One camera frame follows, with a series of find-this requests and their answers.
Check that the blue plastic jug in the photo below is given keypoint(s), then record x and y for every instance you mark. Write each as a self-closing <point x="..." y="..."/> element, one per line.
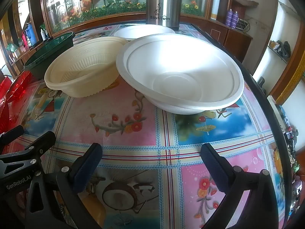
<point x="30" y="34"/>

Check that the cream plastic bowl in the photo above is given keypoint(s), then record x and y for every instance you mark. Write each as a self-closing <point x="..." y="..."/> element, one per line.
<point x="78" y="71"/>

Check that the large white foam bowl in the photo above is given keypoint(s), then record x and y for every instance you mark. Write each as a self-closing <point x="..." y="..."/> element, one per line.
<point x="178" y="71"/>

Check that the white cylinder with yellow band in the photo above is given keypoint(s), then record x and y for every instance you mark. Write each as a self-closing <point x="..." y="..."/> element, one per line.
<point x="217" y="0"/>

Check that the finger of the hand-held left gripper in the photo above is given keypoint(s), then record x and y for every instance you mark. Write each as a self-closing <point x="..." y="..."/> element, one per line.
<point x="41" y="142"/>
<point x="13" y="133"/>

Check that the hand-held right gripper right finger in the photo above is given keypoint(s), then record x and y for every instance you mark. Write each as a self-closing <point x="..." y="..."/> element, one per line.
<point x="212" y="162"/>

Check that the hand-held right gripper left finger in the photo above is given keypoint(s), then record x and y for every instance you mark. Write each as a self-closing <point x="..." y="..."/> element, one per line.
<point x="89" y="164"/>

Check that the printed floral tablecloth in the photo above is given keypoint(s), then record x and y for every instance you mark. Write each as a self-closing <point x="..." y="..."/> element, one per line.
<point x="147" y="124"/>

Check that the small white foam bowl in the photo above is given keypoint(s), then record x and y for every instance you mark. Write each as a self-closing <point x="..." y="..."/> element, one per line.
<point x="143" y="32"/>

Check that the white plastic bottle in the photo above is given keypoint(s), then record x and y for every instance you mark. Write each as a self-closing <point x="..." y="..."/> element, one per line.
<point x="43" y="33"/>

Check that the purple spray can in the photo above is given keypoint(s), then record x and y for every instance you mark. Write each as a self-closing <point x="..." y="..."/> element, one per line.
<point x="229" y="16"/>
<point x="234" y="19"/>

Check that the wooden cabinet with floral glass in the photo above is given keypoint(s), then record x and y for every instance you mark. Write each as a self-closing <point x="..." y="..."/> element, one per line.
<point x="234" y="39"/>

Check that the dark cloth bundle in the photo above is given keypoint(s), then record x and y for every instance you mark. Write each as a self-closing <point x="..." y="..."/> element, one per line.
<point x="284" y="50"/>

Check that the dark green plastic bowl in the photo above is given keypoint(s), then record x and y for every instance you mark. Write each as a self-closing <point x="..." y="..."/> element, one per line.
<point x="47" y="57"/>

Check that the stainless steel thermos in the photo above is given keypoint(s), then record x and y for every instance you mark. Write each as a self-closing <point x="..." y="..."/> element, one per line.
<point x="166" y="4"/>

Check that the gold-framed wall shelf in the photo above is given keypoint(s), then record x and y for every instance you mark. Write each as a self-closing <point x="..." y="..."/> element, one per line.
<point x="294" y="81"/>

